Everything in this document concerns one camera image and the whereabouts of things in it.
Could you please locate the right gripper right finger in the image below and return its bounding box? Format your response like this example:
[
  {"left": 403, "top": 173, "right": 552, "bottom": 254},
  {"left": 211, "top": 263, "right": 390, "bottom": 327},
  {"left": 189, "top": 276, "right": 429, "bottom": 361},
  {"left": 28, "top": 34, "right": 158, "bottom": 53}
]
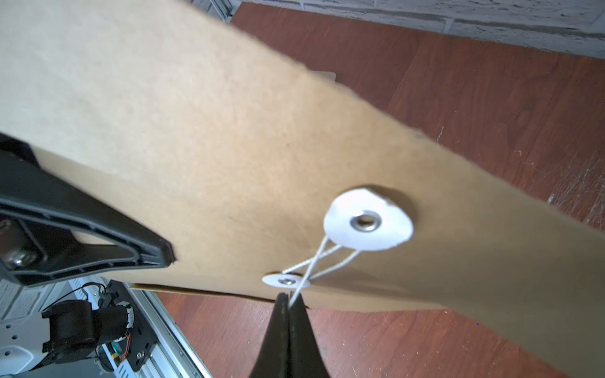
[{"left": 288, "top": 296, "right": 330, "bottom": 378}]

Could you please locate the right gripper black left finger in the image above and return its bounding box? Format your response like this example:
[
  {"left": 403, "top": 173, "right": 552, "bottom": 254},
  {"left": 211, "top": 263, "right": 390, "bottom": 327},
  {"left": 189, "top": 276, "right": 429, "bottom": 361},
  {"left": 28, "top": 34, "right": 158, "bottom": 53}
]
[{"left": 250, "top": 293, "right": 290, "bottom": 378}]

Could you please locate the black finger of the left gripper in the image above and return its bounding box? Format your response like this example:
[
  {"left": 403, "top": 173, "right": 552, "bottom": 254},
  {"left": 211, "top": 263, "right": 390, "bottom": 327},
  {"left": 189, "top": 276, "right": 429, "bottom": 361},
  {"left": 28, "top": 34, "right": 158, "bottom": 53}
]
[{"left": 1, "top": 135, "right": 176, "bottom": 287}]

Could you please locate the white closure string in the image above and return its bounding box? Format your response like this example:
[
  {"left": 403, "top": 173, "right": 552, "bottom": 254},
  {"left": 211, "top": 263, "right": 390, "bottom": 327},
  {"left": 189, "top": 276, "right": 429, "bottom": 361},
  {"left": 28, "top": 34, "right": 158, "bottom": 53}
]
[{"left": 281, "top": 235, "right": 362, "bottom": 308}]

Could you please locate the brown kraft file bag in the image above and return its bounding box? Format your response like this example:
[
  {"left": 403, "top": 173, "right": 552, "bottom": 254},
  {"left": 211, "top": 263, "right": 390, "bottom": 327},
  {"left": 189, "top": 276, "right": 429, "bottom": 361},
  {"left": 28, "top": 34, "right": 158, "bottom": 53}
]
[{"left": 1, "top": 1, "right": 604, "bottom": 377}]

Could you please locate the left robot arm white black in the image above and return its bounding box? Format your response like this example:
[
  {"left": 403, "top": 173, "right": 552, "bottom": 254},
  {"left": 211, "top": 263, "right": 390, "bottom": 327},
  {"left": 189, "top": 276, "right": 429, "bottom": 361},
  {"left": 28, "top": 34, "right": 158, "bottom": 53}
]
[{"left": 1, "top": 135, "right": 175, "bottom": 376}]

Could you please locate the aluminium rail frame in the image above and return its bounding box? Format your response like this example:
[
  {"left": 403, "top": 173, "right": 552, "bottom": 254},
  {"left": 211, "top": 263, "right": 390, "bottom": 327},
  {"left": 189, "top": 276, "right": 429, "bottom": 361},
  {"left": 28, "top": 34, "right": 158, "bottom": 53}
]
[{"left": 69, "top": 276, "right": 212, "bottom": 377}]

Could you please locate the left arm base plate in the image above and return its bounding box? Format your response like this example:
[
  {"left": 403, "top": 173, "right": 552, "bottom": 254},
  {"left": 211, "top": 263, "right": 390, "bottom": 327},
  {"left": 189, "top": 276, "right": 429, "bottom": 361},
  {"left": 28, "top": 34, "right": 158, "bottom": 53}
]
[{"left": 104, "top": 280, "right": 158, "bottom": 373}]

